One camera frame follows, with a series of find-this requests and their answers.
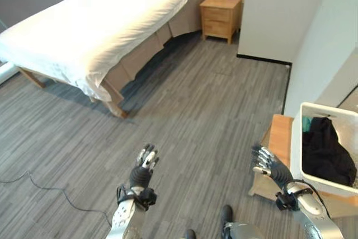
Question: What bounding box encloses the white laundry basket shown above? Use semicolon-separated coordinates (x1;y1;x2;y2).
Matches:
290;102;358;198

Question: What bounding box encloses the wooden nightstand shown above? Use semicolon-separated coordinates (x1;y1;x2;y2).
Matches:
199;0;243;45

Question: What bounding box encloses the black floor cable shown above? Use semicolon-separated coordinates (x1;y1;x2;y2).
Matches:
0;169;112;226

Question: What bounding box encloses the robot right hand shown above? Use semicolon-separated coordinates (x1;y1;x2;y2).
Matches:
251;145;294;186

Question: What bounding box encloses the robot silver leg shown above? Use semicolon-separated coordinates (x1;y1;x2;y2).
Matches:
223;220;269;239

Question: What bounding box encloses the black garment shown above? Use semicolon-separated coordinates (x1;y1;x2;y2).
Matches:
302;116;357;187

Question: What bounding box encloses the white duvet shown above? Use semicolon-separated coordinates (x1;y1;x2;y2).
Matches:
0;0;196;102

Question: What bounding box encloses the beige bed skirt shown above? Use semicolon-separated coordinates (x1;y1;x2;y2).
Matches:
102;0;205;114

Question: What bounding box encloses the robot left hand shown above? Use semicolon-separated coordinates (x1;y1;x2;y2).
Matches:
129;143;160;190

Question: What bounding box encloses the wooden bed frame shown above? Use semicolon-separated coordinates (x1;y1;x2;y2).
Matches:
17;0;206;119

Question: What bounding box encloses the low wooden stool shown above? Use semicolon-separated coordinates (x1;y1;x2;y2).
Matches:
248;114;358;219

